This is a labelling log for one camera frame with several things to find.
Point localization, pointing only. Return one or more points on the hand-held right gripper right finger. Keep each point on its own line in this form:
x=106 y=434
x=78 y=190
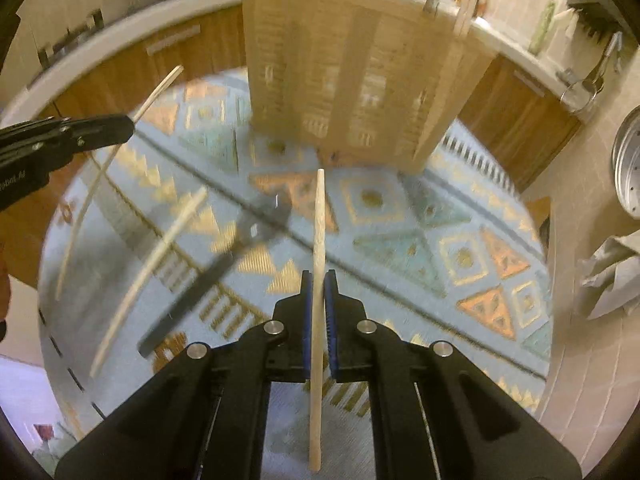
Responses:
x=331 y=330

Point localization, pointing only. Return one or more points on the patterned blue tablecloth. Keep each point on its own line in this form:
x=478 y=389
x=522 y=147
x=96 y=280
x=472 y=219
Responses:
x=400 y=240

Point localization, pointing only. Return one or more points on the grey hanging towel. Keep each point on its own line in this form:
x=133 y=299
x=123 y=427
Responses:
x=610 y=275

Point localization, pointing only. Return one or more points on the dark translucent plastic spoon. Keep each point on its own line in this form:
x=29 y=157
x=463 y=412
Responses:
x=432 y=2

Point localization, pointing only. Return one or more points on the wooden chopstick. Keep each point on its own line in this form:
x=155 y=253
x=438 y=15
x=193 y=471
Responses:
x=80 y=220
x=150 y=275
x=318 y=230

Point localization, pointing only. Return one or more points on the beige plastic utensil basket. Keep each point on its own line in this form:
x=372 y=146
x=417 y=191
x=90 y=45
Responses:
x=350 y=70

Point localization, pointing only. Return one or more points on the metal strainer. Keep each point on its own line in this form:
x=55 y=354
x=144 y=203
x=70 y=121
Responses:
x=577 y=90

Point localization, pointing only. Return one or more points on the yellow bottle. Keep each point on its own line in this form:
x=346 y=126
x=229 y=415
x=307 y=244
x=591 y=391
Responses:
x=483 y=4

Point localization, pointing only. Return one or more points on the hanging metal tongs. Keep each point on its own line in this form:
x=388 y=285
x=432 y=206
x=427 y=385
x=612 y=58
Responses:
x=611 y=57

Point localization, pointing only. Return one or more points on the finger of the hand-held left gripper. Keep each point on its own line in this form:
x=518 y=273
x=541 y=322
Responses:
x=90 y=139
x=90 y=122

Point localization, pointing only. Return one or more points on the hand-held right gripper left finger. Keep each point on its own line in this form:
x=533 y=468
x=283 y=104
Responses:
x=306 y=330

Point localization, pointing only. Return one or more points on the green patterned roll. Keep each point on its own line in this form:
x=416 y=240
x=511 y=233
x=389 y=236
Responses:
x=543 y=27

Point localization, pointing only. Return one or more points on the black wall shelf rack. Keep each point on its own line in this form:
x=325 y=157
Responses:
x=595 y=12

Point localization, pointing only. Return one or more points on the perforated metal steamer tray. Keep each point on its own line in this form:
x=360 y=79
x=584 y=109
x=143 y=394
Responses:
x=629 y=165

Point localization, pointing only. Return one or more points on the white hanging glove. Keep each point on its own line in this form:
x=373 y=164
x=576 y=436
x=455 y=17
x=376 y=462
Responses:
x=568 y=22

